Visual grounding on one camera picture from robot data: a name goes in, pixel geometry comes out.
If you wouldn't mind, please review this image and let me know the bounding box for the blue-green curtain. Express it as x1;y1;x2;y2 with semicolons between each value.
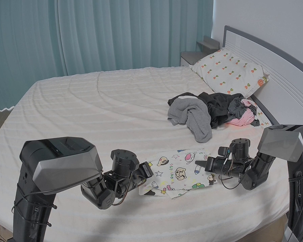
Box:
0;0;214;111

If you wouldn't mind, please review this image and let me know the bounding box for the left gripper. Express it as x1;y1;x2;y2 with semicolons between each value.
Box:
138;161;154;186

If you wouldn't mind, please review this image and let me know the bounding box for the bed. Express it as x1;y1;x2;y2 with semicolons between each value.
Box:
0;25;303;242

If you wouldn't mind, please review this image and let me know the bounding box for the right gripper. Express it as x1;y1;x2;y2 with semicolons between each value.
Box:
204;156;229;179

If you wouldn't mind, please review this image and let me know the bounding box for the pile of clothes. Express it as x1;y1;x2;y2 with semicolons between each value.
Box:
168;92;260;129

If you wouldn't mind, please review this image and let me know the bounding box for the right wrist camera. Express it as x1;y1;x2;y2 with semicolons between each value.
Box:
218;146;231;159

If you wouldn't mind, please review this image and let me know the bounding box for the grey garment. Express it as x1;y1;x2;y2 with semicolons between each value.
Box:
167;96;212;143

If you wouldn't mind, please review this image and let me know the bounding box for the white printed pyjama top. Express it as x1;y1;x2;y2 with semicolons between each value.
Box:
138;149;219;200

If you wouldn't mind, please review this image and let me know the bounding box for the grey bedside table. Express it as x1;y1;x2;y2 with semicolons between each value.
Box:
180;35;220;67

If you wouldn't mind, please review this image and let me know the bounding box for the black cable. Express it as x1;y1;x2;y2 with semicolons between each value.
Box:
218;170;243;190

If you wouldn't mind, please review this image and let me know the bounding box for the white printed pillow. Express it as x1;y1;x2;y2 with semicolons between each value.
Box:
189;48;271;99

